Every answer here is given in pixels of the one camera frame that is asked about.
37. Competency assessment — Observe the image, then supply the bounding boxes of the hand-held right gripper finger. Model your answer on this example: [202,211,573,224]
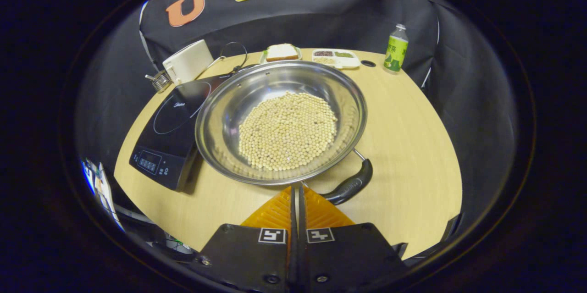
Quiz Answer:
[197,185,294,293]
[298,185,409,293]

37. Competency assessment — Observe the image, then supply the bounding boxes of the pile of soybeans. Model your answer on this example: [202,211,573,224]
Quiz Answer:
[238,92,338,172]

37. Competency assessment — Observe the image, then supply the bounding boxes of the black induction cooktop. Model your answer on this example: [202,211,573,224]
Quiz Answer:
[129,73,234,191]

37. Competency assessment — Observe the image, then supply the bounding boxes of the stainless steel pot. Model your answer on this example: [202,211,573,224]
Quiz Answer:
[195,60,373,205]

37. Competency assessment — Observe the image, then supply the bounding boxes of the white divided dish with beans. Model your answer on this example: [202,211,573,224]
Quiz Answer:
[312,49,360,70]

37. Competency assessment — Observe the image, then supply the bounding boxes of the white and blue clutter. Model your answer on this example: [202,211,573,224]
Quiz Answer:
[83,158,125,232]

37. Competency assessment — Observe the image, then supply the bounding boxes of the small rectangular plate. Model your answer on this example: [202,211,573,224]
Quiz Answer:
[260,48,303,64]

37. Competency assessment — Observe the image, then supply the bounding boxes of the white bread sandwich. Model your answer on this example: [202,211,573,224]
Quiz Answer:
[266,44,299,62]

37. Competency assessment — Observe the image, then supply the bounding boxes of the white toaster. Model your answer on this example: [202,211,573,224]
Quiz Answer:
[163,39,215,85]

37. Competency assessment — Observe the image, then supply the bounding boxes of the green label drink bottle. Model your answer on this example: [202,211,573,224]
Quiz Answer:
[384,24,409,73]

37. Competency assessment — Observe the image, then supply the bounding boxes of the black power cable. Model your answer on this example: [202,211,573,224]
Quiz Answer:
[219,42,249,73]

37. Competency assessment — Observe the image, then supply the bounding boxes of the white toaster cable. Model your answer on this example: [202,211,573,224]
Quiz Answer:
[202,56,226,71]

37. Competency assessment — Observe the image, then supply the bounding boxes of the small metal wire rack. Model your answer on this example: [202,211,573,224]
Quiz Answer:
[146,71,172,93]

